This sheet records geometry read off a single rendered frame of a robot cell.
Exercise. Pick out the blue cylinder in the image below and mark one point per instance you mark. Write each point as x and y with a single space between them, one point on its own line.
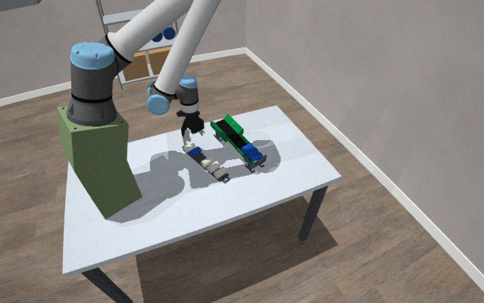
195 152
257 156
247 147
251 152

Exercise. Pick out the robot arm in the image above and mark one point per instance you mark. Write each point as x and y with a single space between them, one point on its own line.
94 65

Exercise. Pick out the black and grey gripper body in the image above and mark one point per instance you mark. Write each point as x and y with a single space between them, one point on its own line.
190 122

